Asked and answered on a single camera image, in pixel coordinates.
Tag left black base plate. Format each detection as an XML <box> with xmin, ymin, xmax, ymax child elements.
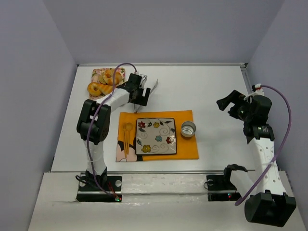
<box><xmin>75</xmin><ymin>174</ymin><xmax>122</xmax><ymax>203</ymax></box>

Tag small metal cup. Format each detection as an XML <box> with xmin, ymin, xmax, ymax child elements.
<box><xmin>181</xmin><ymin>121</ymin><xmax>196</xmax><ymax>138</ymax></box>

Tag floral bread tray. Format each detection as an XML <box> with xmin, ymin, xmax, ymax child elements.
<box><xmin>89</xmin><ymin>67</ymin><xmax>126</xmax><ymax>100</ymax></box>

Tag metal serving tongs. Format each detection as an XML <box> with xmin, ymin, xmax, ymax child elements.
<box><xmin>134</xmin><ymin>79</ymin><xmax>159</xmax><ymax>114</ymax></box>

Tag orange plastic fork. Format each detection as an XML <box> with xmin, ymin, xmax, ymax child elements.
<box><xmin>122</xmin><ymin>123</ymin><xmax>128</xmax><ymax>158</ymax></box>

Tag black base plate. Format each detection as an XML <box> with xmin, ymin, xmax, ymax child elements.
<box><xmin>75</xmin><ymin>174</ymin><xmax>122</xmax><ymax>203</ymax></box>
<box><xmin>204</xmin><ymin>175</ymin><xmax>241</xmax><ymax>202</ymax></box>

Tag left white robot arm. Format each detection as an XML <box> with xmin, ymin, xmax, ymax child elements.
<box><xmin>77</xmin><ymin>73</ymin><xmax>151</xmax><ymax>188</ymax></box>

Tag square floral ceramic plate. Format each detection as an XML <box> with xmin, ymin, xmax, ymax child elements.
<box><xmin>135</xmin><ymin>118</ymin><xmax>177</xmax><ymax>155</ymax></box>

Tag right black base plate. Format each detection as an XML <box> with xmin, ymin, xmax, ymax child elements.
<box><xmin>204</xmin><ymin>175</ymin><xmax>241</xmax><ymax>202</ymax></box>

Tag round twisted bread roll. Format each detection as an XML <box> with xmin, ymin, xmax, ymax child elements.
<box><xmin>103</xmin><ymin>69</ymin><xmax>122</xmax><ymax>85</ymax></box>

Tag striped croissant bread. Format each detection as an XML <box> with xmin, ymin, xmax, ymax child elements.
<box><xmin>98</xmin><ymin>83</ymin><xmax>113</xmax><ymax>95</ymax></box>

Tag ring doughnut bread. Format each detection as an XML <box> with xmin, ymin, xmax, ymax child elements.
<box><xmin>87</xmin><ymin>82</ymin><xmax>102</xmax><ymax>97</ymax></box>

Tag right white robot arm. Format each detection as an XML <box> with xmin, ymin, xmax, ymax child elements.
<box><xmin>217</xmin><ymin>87</ymin><xmax>296</xmax><ymax>227</ymax></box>

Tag orange plastic spoon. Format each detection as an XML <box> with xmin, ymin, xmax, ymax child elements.
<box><xmin>125</xmin><ymin>123</ymin><xmax>133</xmax><ymax>155</ymax></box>

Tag herb flat bread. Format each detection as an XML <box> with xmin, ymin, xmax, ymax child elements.
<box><xmin>98</xmin><ymin>75</ymin><xmax>105</xmax><ymax>84</ymax></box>

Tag orange placemat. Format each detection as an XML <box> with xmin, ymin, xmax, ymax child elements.
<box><xmin>116</xmin><ymin>110</ymin><xmax>199</xmax><ymax>162</ymax></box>

